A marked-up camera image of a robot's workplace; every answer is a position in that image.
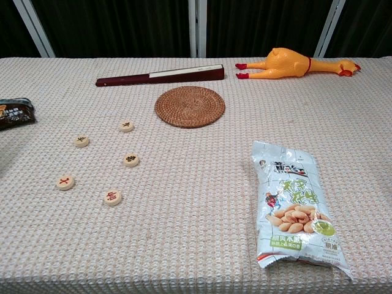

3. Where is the round woven rattan coaster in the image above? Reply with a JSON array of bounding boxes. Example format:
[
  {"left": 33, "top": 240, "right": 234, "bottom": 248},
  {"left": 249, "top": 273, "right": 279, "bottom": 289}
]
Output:
[{"left": 154, "top": 86, "right": 226, "bottom": 129}]

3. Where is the bold black glyph chess piece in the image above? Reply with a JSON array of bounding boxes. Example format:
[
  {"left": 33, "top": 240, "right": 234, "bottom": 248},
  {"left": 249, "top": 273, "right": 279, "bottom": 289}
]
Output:
[{"left": 122, "top": 153, "right": 140, "bottom": 168}]

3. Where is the dark red folded fan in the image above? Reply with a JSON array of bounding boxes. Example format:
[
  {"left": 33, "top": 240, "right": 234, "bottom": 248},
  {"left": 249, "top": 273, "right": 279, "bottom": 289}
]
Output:
[{"left": 95, "top": 64, "right": 225, "bottom": 88}]

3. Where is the beige woven tablecloth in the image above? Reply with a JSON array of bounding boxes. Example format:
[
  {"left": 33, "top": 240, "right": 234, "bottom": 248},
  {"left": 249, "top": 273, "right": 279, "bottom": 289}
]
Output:
[{"left": 0, "top": 56, "right": 392, "bottom": 294}]

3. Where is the white green peanut snack bag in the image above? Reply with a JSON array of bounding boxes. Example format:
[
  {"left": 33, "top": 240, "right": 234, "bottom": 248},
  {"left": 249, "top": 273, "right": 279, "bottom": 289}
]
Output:
[{"left": 250, "top": 140, "right": 353, "bottom": 281}]

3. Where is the white metal frame post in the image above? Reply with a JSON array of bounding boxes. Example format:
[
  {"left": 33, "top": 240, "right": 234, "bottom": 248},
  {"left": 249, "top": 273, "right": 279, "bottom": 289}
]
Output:
[
  {"left": 187, "top": 0, "right": 208, "bottom": 58},
  {"left": 313, "top": 0, "right": 347, "bottom": 58},
  {"left": 12, "top": 0, "right": 56, "bottom": 58}
]

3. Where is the yellow rubber chicken toy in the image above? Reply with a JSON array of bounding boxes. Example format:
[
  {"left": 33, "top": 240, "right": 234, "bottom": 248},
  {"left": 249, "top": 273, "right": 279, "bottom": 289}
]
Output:
[{"left": 235, "top": 47, "right": 361, "bottom": 80}]

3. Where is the red glyph wooden chess piece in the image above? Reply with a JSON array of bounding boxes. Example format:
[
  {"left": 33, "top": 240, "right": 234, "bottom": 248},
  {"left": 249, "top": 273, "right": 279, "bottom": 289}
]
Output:
[{"left": 104, "top": 189, "right": 123, "bottom": 207}]

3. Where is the red cross wooden chess piece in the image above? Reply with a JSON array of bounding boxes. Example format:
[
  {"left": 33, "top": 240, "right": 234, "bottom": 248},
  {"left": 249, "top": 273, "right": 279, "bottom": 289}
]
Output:
[{"left": 56, "top": 175, "right": 75, "bottom": 191}]

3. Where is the brown snack bag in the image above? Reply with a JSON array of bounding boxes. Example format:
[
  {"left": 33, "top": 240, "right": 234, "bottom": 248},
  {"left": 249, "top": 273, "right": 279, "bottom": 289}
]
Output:
[{"left": 0, "top": 97, "right": 37, "bottom": 131}]

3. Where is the dark pleated curtain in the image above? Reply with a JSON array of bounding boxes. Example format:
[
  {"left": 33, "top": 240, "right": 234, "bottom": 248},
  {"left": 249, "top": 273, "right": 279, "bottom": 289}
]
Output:
[
  {"left": 205, "top": 0, "right": 334, "bottom": 59},
  {"left": 0, "top": 0, "right": 42, "bottom": 59},
  {"left": 324, "top": 0, "right": 392, "bottom": 59},
  {"left": 30, "top": 0, "right": 191, "bottom": 59}
]

